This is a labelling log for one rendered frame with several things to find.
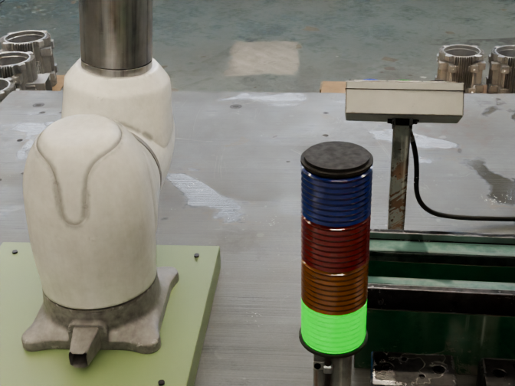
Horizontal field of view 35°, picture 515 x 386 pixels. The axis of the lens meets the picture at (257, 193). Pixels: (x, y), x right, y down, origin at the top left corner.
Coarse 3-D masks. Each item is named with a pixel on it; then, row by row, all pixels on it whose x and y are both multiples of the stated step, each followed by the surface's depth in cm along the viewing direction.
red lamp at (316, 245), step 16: (304, 224) 70; (368, 224) 70; (304, 240) 71; (320, 240) 69; (336, 240) 69; (352, 240) 69; (368, 240) 71; (304, 256) 72; (320, 256) 70; (336, 256) 70; (352, 256) 70; (368, 256) 72; (336, 272) 70
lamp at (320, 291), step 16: (304, 272) 73; (320, 272) 71; (352, 272) 71; (368, 272) 73; (304, 288) 73; (320, 288) 71; (336, 288) 71; (352, 288) 71; (320, 304) 72; (336, 304) 72; (352, 304) 72
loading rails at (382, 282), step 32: (384, 256) 111; (416, 256) 110; (448, 256) 110; (480, 256) 109; (512, 256) 109; (384, 288) 101; (416, 288) 101; (448, 288) 101; (480, 288) 103; (512, 288) 102; (384, 320) 104; (416, 320) 103; (448, 320) 102; (480, 320) 102; (512, 320) 101; (416, 352) 105; (448, 352) 105; (480, 352) 104; (512, 352) 103
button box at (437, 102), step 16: (352, 80) 121; (368, 80) 121; (384, 80) 121; (400, 80) 120; (352, 96) 121; (368, 96) 121; (384, 96) 120; (400, 96) 120; (416, 96) 120; (432, 96) 119; (448, 96) 119; (352, 112) 121; (368, 112) 120; (384, 112) 120; (400, 112) 120; (416, 112) 120; (432, 112) 119; (448, 112) 119
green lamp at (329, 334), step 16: (304, 304) 74; (304, 320) 75; (320, 320) 73; (336, 320) 73; (352, 320) 73; (304, 336) 76; (320, 336) 74; (336, 336) 74; (352, 336) 74; (336, 352) 74
